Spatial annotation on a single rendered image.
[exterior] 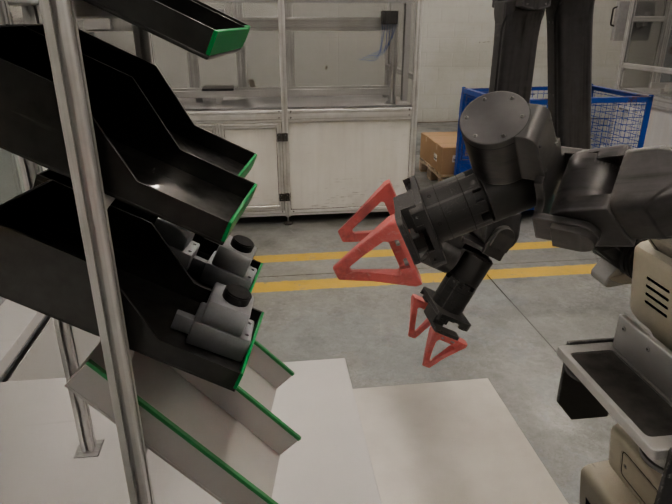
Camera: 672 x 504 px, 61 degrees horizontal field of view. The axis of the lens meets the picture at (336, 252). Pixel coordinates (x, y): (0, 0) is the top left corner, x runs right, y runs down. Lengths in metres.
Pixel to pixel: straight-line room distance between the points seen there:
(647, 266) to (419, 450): 0.47
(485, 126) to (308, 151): 3.99
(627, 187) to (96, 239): 0.44
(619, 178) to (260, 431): 0.53
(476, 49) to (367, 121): 5.14
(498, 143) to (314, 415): 0.73
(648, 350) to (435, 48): 8.44
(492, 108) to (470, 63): 8.92
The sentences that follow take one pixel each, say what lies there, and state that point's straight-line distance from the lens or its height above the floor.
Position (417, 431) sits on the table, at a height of 0.86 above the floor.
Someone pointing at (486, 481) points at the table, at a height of 0.86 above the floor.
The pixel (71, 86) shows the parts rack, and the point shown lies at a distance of 0.50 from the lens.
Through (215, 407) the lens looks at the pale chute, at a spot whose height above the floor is 1.07.
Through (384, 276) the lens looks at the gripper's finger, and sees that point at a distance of 0.53.
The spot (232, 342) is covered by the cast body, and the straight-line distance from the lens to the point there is 0.62.
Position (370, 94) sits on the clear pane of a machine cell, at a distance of 4.45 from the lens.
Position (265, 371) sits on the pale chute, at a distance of 0.92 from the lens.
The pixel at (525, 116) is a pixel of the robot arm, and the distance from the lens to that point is 0.49.
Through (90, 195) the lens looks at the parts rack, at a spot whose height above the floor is 1.40.
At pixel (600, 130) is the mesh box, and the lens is 4.99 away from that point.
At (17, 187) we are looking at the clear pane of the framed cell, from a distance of 1.86.
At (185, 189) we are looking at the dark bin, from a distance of 0.61.
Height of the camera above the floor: 1.54
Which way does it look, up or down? 22 degrees down
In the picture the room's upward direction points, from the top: straight up
